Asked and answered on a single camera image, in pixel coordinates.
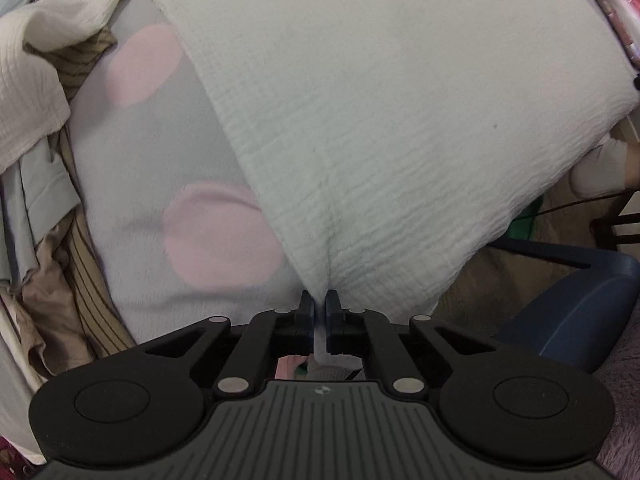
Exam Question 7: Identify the brown striped garment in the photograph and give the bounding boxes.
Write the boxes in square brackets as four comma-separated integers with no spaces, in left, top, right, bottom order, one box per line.
[22,27,137,358]

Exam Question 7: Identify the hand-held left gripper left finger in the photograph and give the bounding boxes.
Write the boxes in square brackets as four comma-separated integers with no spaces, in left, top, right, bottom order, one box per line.
[144,290,317,401]

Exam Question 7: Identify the green slipper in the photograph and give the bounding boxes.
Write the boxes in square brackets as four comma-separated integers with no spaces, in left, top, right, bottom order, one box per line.
[500,199,543,247]

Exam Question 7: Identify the person's foot in white sock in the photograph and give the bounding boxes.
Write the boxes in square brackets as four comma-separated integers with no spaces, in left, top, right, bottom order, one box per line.
[570,137,640,198]

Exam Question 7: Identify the black cable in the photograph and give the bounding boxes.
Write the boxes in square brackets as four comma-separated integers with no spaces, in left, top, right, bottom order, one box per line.
[515,192,640,221]

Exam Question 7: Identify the white fine-textured garment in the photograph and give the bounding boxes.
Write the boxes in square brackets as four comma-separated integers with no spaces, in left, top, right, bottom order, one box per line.
[132,0,636,326]

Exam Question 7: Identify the blue chair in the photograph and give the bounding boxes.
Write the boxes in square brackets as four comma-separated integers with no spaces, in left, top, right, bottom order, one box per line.
[487,237,640,375]

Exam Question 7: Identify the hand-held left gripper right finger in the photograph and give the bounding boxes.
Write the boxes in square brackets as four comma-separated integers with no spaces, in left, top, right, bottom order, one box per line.
[324,289,497,402]

